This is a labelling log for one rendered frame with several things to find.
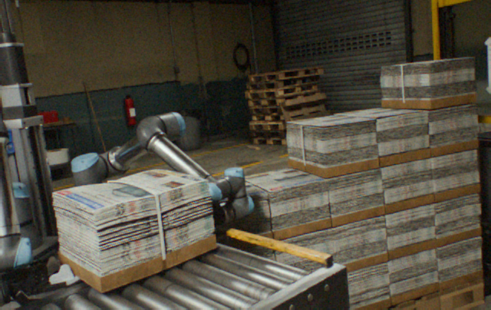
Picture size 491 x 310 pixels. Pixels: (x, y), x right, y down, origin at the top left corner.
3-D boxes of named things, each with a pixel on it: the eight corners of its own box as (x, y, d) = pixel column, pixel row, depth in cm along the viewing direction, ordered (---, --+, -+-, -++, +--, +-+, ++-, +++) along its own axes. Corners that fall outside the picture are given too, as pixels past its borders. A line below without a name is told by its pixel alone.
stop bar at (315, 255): (232, 232, 164) (232, 227, 164) (334, 261, 132) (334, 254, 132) (225, 235, 162) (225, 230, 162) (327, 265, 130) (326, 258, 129)
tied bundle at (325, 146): (288, 167, 249) (283, 123, 245) (337, 158, 259) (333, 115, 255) (324, 179, 214) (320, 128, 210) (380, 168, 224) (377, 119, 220)
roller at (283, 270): (212, 252, 162) (210, 238, 161) (321, 288, 127) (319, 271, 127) (200, 257, 159) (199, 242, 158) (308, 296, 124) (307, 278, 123)
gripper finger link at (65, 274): (81, 262, 136) (46, 269, 133) (84, 282, 136) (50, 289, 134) (83, 258, 139) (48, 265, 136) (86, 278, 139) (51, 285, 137)
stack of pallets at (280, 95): (292, 133, 997) (286, 70, 977) (330, 133, 932) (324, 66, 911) (248, 145, 903) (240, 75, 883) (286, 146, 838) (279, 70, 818)
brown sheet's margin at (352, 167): (288, 166, 248) (287, 157, 248) (336, 156, 258) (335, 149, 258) (325, 178, 213) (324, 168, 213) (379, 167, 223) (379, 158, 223)
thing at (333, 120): (285, 123, 244) (285, 121, 244) (334, 116, 254) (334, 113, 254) (321, 128, 210) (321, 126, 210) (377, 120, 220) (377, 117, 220)
